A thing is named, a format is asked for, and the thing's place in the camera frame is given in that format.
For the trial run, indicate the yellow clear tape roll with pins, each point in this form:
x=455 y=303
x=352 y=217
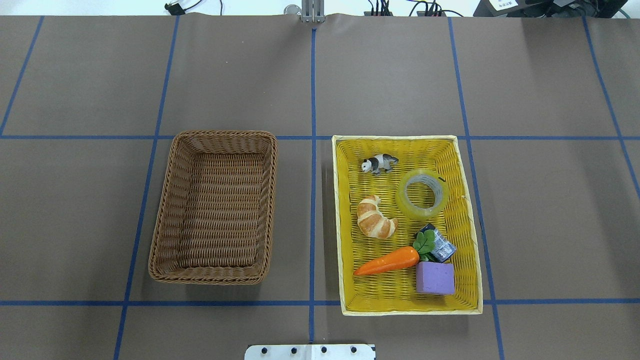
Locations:
x=431 y=179

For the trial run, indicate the brown wicker basket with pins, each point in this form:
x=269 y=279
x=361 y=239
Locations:
x=215 y=218

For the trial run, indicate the yellow woven basket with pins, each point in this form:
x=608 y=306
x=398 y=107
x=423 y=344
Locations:
x=394 y=292

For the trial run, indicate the toy panda figure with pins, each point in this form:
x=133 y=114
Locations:
x=379 y=162

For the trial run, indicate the toy croissant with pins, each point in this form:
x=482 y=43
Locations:
x=372 y=222

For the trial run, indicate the orange toy carrot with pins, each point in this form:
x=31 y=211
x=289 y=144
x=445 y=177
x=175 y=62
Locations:
x=401 y=258

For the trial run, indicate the purple foam cube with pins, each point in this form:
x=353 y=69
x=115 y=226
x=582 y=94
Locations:
x=435 y=278

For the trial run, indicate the black device top right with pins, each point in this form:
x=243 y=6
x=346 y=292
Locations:
x=561 y=9

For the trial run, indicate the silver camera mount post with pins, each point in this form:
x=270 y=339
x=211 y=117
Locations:
x=312 y=11

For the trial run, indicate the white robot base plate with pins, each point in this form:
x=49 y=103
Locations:
x=357 y=351

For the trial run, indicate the black cables plugs background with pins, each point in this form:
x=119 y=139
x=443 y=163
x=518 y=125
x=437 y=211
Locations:
x=409 y=8

